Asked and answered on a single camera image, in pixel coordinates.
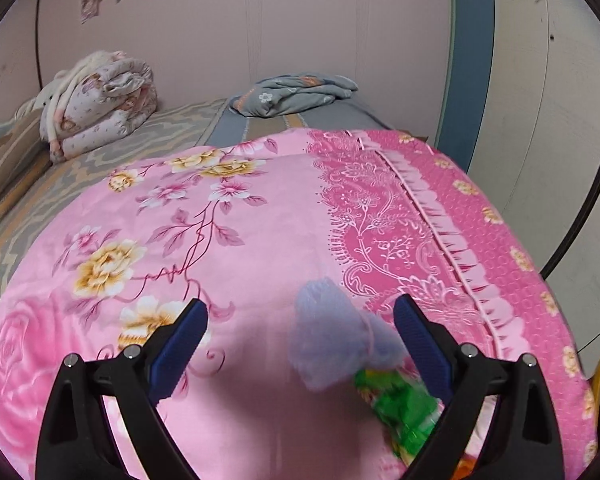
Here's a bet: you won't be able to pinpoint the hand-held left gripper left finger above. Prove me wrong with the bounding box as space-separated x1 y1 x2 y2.
35 298 209 480

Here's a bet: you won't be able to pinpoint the green snack wrapper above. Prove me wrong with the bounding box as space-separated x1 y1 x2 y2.
354 367 452 467

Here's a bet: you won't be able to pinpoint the grey folded blanket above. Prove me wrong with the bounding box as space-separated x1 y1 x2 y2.
228 74 359 119

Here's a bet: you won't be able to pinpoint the folded floral quilt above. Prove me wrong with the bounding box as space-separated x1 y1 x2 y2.
39 51 160 164

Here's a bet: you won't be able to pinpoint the striped folded pillows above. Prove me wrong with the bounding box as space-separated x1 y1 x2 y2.
0 109 52 223

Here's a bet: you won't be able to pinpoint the pink floral bed cover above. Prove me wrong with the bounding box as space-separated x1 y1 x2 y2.
0 127 598 480

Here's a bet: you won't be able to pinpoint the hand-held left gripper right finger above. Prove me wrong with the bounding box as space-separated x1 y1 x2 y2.
393 293 566 480

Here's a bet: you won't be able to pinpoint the orange crumpled wrapper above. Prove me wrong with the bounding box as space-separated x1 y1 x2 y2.
452 455 482 480

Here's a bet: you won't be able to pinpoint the white and blue wardrobe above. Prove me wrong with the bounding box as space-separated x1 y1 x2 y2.
430 0 600 361

